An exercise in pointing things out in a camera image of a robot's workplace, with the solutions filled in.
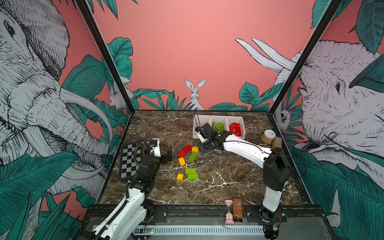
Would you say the red arch lego piece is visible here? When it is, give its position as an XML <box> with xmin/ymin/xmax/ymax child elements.
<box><xmin>229</xmin><ymin>123</ymin><xmax>242</xmax><ymax>137</ymax></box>

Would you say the white three-compartment bin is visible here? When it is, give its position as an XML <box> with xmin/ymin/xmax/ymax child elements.
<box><xmin>192</xmin><ymin>115</ymin><xmax>246</xmax><ymax>140</ymax></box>

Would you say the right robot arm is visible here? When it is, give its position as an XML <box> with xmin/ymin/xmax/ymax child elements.
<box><xmin>195</xmin><ymin>124</ymin><xmax>291</xmax><ymax>215</ymax></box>

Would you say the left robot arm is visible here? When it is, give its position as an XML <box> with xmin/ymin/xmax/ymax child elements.
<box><xmin>75</xmin><ymin>138</ymin><xmax>172</xmax><ymax>240</ymax></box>

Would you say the checkerboard calibration plate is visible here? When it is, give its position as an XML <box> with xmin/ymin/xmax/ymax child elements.
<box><xmin>120</xmin><ymin>142</ymin><xmax>139</xmax><ymax>183</ymax></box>

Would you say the brown spice jar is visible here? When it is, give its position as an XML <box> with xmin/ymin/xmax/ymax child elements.
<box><xmin>272</xmin><ymin>137</ymin><xmax>283</xmax><ymax>151</ymax></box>

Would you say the pink hourglass timer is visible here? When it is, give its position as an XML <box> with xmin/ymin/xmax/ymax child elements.
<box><xmin>225</xmin><ymin>200</ymin><xmax>235</xmax><ymax>225</ymax></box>

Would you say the white perforated rail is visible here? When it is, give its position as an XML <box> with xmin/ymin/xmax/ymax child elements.
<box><xmin>133</xmin><ymin>225</ymin><xmax>265</xmax><ymax>236</ymax></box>

